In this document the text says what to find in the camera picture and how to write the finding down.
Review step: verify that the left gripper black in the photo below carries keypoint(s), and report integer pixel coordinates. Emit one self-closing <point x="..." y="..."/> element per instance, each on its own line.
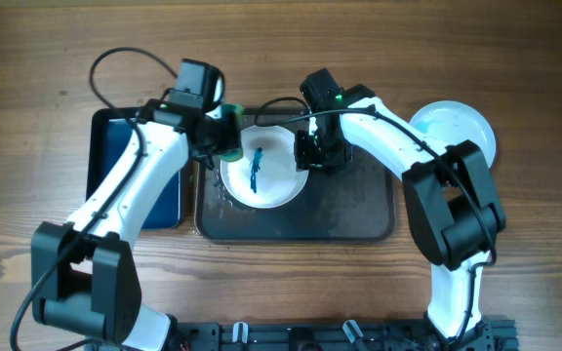
<point x="228" y="140"/>

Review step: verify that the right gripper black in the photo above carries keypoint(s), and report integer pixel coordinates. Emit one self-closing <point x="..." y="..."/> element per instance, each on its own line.
<point x="305" y="159"/>

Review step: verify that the green yellow sponge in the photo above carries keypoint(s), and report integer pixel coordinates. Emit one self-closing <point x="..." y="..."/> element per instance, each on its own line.
<point x="231" y="146"/>

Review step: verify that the white plate top blue stain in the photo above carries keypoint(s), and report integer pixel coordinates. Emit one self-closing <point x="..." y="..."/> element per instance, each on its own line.
<point x="266" y="176"/>

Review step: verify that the white plate blue stain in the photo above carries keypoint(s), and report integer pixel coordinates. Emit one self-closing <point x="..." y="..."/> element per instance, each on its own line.
<point x="455" y="122"/>
<point x="266" y="176"/>

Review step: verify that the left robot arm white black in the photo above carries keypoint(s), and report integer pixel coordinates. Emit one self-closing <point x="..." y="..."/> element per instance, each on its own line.
<point x="83" y="273"/>

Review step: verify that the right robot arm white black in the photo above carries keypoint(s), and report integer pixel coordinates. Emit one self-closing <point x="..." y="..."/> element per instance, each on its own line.
<point x="453" y="206"/>

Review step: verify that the dark brown serving tray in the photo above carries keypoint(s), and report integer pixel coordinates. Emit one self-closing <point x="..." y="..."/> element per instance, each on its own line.
<point x="355" y="204"/>

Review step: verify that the blue water tray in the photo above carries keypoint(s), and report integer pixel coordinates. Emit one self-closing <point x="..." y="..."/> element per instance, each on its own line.
<point x="110" y="135"/>

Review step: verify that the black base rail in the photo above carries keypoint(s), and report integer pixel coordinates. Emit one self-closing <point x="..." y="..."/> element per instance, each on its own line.
<point x="404" y="335"/>

